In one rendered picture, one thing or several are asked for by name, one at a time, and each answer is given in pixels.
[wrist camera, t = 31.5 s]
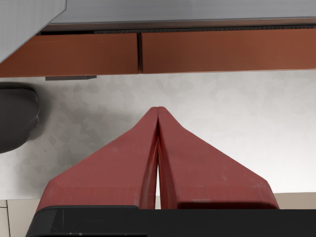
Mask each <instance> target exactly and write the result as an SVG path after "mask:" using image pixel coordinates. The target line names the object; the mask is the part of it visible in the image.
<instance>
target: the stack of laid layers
mask: <svg viewBox="0 0 316 237"><path fill-rule="evenodd" d="M301 25H316V18H282V19H245V20H208V21H171V22H135V23H97V24H48V25H47V26H46V27H45V28H43V29H42V30H41V31H40V32H80V31H117V30H154V29H190V28H228V27H264V26H301Z"/></svg>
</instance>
